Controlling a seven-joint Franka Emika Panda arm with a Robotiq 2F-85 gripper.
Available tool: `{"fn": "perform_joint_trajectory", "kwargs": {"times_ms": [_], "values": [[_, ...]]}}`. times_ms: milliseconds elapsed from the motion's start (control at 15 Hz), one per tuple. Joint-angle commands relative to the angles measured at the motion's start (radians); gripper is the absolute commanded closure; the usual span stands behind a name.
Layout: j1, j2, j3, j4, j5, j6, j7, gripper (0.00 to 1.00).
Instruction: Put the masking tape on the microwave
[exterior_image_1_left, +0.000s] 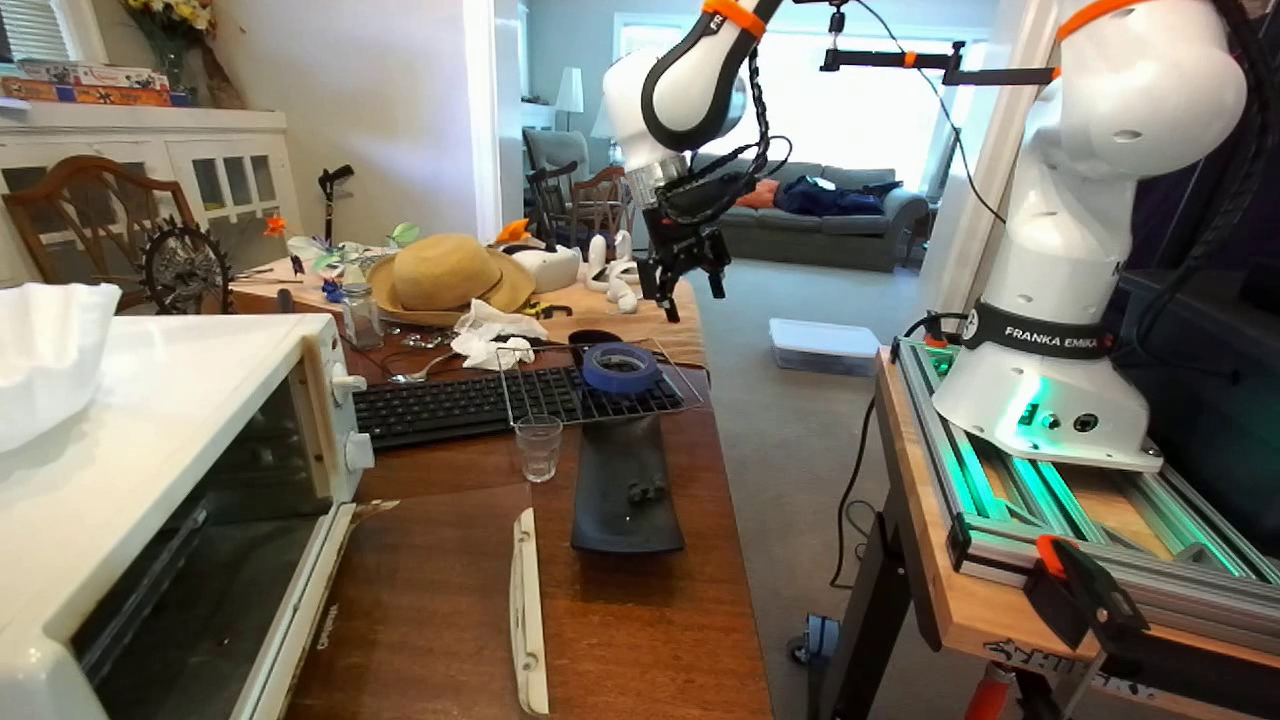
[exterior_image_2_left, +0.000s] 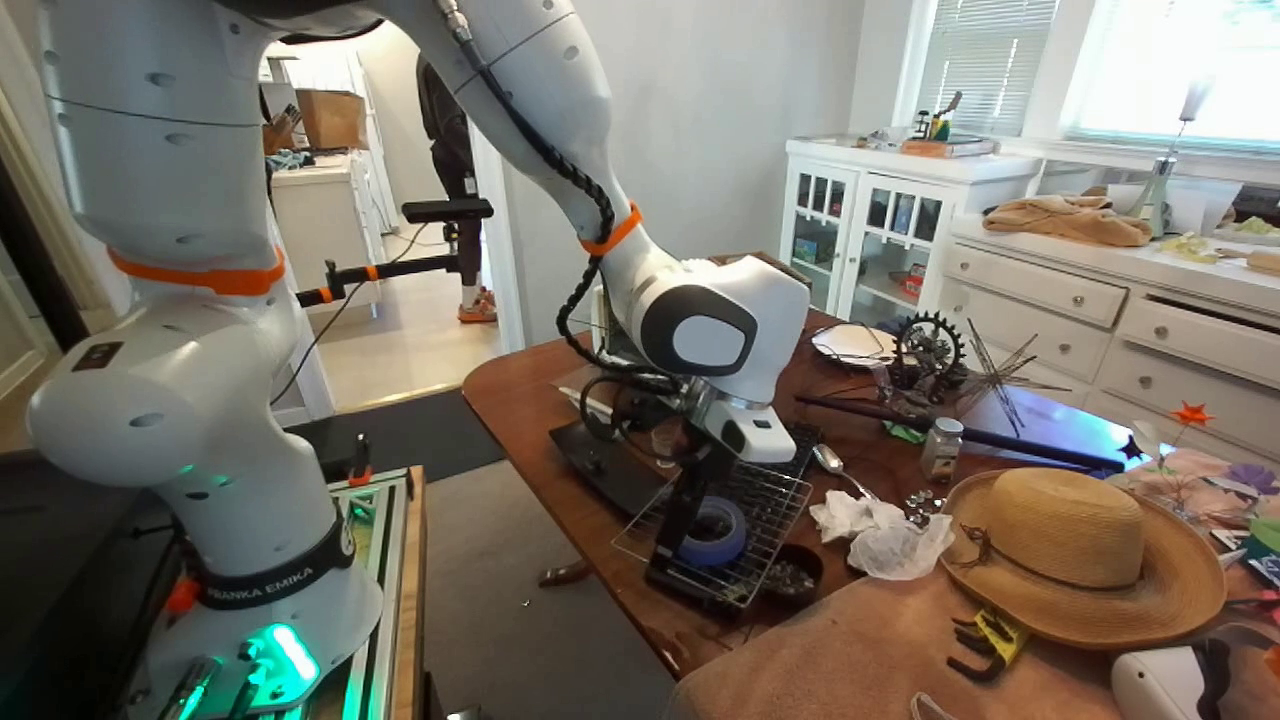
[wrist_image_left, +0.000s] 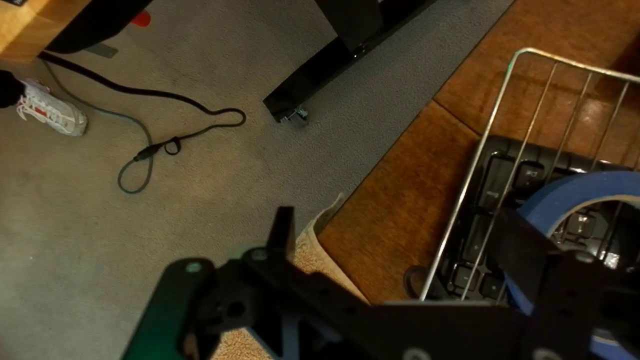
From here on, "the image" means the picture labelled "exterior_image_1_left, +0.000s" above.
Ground small black tripod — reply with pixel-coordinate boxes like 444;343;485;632
312;161;362;250

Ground clear shot glass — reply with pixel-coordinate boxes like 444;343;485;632
509;415;569;487

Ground white hutch small glass panes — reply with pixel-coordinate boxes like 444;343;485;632
0;105;303;292

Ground stack of colourful books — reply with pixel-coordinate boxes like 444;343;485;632
0;58;182;113

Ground small dark round dish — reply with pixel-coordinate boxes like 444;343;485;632
565;325;633;373

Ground blue masking tape roll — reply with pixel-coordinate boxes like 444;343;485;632
575;338;669;404

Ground white rounded device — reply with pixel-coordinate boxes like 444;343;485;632
509;242;589;292

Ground wooden chair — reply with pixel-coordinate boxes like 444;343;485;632
0;152;174;292

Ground tan table cloth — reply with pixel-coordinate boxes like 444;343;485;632
530;270;711;376

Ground white toaster oven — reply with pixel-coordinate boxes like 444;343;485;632
0;307;382;720

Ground aluminium and wood robot stand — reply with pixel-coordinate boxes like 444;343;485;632
867;327;1280;720

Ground white plastic figures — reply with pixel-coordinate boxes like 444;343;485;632
586;229;650;321

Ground white table lamp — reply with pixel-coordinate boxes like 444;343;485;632
549;62;594;138

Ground clear plastic bag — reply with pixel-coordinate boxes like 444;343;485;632
457;297;553;338

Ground vase of yellow flowers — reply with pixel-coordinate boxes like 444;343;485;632
125;0;253;113

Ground small glass jar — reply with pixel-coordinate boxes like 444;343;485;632
339;269;394;357

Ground white flat plastic strip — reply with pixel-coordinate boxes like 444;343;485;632
504;504;555;720

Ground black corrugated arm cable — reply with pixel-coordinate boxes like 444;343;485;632
735;45;795;182

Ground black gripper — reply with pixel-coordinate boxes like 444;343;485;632
635;166;739;327

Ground person in blue clothes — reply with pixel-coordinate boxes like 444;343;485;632
731;166;899;225

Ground dark armchair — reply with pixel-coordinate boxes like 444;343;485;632
520;122;633;250

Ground straw sun hat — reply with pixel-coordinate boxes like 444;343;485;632
365;229;549;334

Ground black computer keyboard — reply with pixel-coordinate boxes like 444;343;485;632
348;365;688;456

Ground small blue floor object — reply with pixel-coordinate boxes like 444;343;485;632
791;609;848;676

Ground black camera boom stand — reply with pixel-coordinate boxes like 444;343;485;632
818;34;1064;91

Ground grey sofa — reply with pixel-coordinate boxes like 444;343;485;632
717;154;945;280

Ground white scalloped bowl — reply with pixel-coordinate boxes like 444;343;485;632
0;280;125;459

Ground black gear ornament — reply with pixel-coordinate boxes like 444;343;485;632
137;216;238;321

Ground crumpled white tissue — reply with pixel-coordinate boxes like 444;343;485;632
450;327;539;376

